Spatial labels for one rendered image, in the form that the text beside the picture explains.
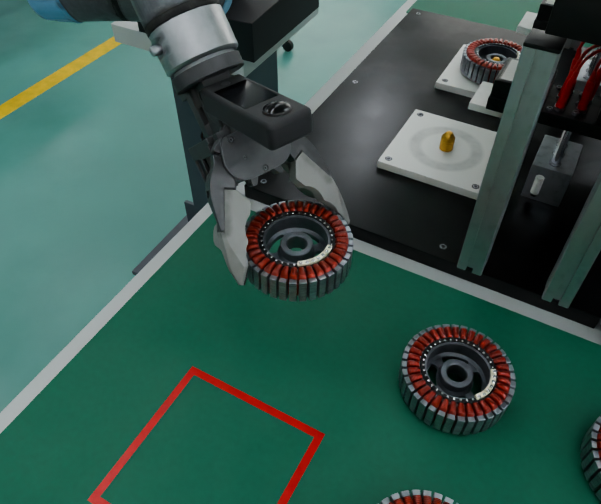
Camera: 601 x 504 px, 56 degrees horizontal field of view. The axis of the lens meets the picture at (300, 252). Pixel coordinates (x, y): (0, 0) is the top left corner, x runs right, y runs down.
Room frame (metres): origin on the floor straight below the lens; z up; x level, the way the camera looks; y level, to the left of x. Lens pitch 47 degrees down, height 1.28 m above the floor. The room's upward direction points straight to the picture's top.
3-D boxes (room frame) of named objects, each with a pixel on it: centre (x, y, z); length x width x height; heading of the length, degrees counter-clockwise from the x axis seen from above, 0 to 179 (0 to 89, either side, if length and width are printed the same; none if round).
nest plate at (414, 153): (0.67, -0.21, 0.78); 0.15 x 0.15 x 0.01; 61
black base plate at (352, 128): (0.77, -0.28, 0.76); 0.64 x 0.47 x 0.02; 151
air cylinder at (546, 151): (0.60, -0.34, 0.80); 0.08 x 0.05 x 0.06; 151
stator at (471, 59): (0.89, -0.33, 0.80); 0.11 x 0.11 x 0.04
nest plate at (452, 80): (0.89, -0.33, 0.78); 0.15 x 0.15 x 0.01; 61
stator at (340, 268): (0.39, 0.00, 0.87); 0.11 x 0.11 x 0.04
